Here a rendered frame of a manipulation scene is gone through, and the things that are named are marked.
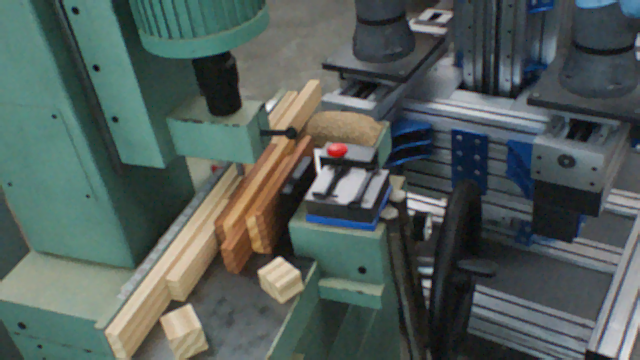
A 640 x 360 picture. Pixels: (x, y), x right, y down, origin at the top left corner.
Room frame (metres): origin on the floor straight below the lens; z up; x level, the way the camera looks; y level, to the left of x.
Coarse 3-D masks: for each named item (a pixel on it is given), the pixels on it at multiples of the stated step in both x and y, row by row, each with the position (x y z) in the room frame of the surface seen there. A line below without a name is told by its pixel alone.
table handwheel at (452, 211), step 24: (456, 192) 0.76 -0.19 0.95; (456, 216) 0.71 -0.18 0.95; (480, 216) 0.85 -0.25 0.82; (456, 240) 0.68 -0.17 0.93; (480, 240) 0.85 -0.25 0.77; (432, 264) 0.75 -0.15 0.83; (432, 288) 0.64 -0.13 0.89; (456, 288) 0.71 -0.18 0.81; (432, 312) 0.63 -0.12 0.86; (456, 312) 0.77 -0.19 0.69; (432, 336) 0.62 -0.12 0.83; (456, 336) 0.72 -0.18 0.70
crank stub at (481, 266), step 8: (456, 264) 0.67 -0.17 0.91; (464, 264) 0.66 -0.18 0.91; (472, 264) 0.66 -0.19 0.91; (480, 264) 0.65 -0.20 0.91; (488, 264) 0.65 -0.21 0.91; (464, 272) 0.66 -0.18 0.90; (472, 272) 0.65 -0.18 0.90; (480, 272) 0.65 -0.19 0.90; (488, 272) 0.64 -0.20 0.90; (496, 272) 0.65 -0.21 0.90
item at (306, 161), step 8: (304, 160) 0.84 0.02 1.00; (312, 160) 0.84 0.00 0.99; (296, 168) 0.82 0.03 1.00; (304, 168) 0.82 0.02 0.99; (312, 168) 0.84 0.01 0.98; (296, 176) 0.80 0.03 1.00; (304, 176) 0.81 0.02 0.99; (312, 176) 0.83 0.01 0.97; (288, 184) 0.79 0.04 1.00; (296, 184) 0.79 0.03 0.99; (304, 184) 0.81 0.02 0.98; (288, 192) 0.77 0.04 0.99; (296, 192) 0.78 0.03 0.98; (304, 192) 0.80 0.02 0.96; (288, 200) 0.77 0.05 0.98; (296, 200) 0.78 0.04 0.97; (288, 208) 0.77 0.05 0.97; (296, 208) 0.77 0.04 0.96; (288, 216) 0.77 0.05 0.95; (288, 224) 0.77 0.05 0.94
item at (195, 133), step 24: (192, 96) 0.95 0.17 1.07; (168, 120) 0.90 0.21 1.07; (192, 120) 0.88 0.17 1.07; (216, 120) 0.87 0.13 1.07; (240, 120) 0.86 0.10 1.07; (264, 120) 0.89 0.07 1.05; (192, 144) 0.88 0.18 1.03; (216, 144) 0.87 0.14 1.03; (240, 144) 0.85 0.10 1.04; (264, 144) 0.87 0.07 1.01
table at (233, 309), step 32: (384, 128) 1.04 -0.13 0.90; (384, 160) 1.01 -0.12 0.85; (256, 256) 0.75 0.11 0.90; (288, 256) 0.74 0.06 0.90; (224, 288) 0.70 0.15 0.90; (256, 288) 0.69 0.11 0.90; (320, 288) 0.70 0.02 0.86; (352, 288) 0.69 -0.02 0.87; (384, 288) 0.68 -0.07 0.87; (160, 320) 0.66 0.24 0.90; (224, 320) 0.64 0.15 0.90; (256, 320) 0.63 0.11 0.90; (288, 320) 0.62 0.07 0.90; (160, 352) 0.60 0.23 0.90; (224, 352) 0.58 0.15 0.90; (256, 352) 0.58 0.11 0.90; (288, 352) 0.61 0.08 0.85
